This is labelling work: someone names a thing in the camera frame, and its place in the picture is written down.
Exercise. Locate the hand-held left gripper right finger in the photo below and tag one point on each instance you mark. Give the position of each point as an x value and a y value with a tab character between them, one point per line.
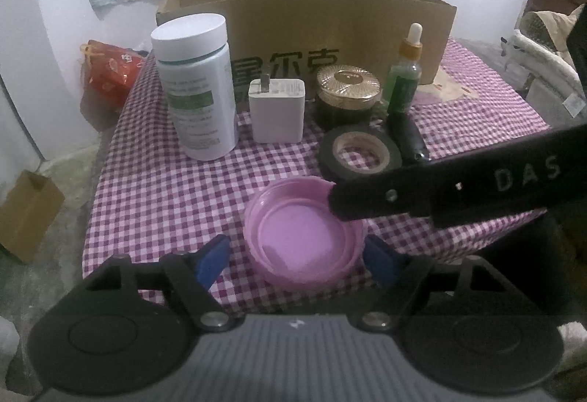
380	262

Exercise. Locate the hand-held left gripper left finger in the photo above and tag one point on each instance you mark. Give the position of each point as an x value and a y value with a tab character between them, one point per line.
211	257

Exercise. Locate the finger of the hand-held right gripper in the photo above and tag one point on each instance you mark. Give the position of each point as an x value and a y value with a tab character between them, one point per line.
435	186

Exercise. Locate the black cylindrical tube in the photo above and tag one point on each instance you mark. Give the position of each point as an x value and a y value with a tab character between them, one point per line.
408	138

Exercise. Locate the pink plastic lid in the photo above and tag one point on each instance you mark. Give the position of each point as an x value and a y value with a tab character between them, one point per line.
293	241

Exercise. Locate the green dropper bottle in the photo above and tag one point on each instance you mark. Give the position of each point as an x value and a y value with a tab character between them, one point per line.
403	85

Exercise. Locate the black electrical tape roll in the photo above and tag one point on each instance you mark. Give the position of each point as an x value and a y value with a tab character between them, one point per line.
332	159

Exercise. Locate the black jar with gold lid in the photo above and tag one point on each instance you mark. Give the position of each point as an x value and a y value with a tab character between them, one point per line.
346	94

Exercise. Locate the white charger plug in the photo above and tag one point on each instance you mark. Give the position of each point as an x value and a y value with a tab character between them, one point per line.
277	113

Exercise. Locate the white supplement bottle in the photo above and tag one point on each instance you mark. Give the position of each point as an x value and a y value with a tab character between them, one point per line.
197	76

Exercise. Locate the brown cardboard box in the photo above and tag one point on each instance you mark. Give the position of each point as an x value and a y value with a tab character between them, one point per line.
284	16

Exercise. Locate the purple checked tablecloth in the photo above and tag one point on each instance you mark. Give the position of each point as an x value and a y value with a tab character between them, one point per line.
160	191

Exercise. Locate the white fuzzy cloth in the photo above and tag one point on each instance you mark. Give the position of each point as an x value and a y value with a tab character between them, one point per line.
541	71

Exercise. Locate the small cardboard box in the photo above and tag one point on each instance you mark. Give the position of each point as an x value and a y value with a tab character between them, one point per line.
30	214

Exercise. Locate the beige cloth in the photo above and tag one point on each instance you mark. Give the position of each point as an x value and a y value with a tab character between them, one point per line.
555	28

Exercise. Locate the red gift bag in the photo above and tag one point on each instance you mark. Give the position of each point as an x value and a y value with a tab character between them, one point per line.
108	71

